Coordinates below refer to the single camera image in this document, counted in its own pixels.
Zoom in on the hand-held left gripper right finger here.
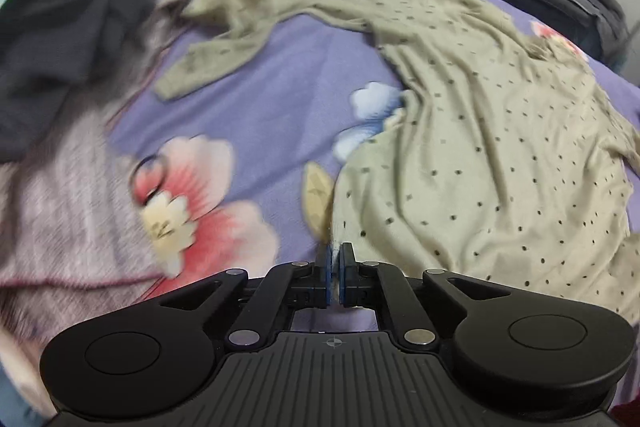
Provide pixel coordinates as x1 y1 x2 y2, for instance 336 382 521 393
338 243 507 352

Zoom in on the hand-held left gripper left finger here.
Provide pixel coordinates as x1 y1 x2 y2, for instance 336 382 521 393
159 246 333 352

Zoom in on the beige dotted small garment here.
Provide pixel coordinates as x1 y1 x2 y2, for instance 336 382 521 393
155 0 640 333

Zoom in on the purple floral bedsheet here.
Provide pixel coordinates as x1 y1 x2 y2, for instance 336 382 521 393
100 0 640 338

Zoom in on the mauve grey striped cloth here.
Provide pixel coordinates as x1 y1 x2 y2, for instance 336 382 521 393
0 0 231 358

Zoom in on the dark grey garment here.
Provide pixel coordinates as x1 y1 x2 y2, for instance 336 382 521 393
0 0 187 164

